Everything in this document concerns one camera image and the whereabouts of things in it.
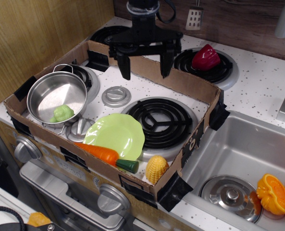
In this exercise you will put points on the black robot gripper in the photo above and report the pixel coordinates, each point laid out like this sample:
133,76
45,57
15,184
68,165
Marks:
145,38

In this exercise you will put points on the orange toy carrot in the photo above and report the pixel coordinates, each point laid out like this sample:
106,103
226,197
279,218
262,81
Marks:
109,156

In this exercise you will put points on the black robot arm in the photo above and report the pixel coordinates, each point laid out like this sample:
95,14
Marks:
144,8

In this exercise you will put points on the light green plastic plate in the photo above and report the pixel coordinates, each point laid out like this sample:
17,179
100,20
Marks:
119,132

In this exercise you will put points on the silver centre stove knob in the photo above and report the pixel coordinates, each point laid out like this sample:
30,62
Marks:
116,96

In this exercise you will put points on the silver stove knob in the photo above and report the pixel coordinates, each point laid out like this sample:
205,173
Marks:
116,96
77,131

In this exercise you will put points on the hanging toy spatula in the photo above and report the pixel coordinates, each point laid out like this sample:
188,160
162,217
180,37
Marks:
194,17

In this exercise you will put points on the front left black burner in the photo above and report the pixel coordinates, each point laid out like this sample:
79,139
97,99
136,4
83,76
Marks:
89,78

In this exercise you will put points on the red toy bell pepper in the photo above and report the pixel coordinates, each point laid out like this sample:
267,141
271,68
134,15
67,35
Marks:
205,59

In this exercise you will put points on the front right black burner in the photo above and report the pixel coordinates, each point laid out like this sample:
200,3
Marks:
167,124

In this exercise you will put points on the back right black burner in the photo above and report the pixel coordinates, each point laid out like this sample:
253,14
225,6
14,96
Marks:
224,75

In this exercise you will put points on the green toy vegetable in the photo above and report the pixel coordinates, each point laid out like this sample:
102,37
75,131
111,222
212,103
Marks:
62,113

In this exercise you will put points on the silver front stove knob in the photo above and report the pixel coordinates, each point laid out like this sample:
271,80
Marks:
77,131

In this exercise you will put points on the small steel pot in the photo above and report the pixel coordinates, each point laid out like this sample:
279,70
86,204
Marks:
55,89

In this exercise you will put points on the yellow toy corn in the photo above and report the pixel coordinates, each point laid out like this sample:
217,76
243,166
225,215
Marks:
155,168

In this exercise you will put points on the steel sink basin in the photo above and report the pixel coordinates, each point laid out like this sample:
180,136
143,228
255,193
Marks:
244,147

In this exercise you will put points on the right silver oven knob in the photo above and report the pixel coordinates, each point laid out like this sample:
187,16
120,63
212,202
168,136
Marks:
111,201

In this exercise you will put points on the silver oven knob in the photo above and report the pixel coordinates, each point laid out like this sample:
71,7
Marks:
111,201
26,150

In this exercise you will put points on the left silver oven knob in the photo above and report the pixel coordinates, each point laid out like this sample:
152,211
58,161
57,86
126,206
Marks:
26,150

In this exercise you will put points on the steel pot lid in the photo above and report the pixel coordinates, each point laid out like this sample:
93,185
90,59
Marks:
234,195

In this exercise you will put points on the orange toy pumpkin half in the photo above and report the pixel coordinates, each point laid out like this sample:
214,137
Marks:
271,193

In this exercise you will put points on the small orange object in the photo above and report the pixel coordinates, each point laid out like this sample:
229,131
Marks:
37,219

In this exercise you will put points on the silver oven door handle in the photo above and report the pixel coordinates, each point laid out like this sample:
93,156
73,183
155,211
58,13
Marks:
76,209

